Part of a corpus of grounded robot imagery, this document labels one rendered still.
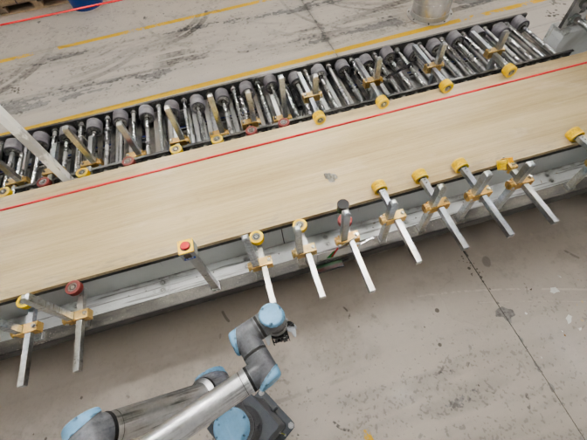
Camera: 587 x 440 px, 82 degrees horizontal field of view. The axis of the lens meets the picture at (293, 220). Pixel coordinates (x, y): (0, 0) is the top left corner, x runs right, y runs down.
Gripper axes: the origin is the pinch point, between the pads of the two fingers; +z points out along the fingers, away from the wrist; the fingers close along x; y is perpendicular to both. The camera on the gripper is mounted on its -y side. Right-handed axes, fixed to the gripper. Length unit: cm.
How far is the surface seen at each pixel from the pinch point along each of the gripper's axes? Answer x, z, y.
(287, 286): 11, 94, -55
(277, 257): 9, 32, -52
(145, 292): -73, 32, -55
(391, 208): 70, -15, -38
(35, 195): -126, 4, -129
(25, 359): -124, 9, -27
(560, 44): 280, 16, -156
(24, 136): -107, -33, -138
